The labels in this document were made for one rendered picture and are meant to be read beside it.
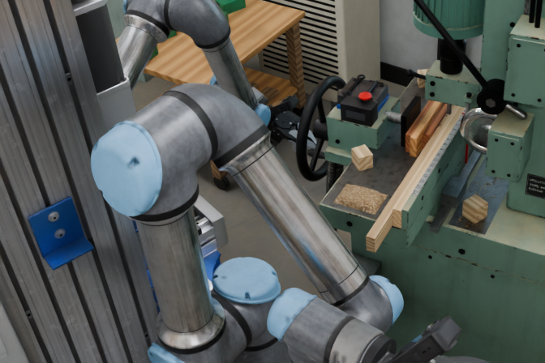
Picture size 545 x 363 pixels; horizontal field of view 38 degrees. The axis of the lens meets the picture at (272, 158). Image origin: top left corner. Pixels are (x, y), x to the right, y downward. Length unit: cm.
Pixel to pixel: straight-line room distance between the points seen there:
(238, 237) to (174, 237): 186
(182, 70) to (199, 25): 114
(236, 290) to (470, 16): 75
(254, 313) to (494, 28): 76
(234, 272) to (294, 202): 30
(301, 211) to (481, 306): 91
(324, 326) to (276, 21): 231
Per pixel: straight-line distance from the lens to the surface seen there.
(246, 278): 140
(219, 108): 111
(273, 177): 114
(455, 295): 198
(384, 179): 180
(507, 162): 169
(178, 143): 106
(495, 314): 198
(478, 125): 174
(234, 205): 314
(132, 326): 152
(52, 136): 122
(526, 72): 157
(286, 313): 107
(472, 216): 184
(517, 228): 185
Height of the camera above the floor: 205
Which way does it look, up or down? 38 degrees down
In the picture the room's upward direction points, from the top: 7 degrees counter-clockwise
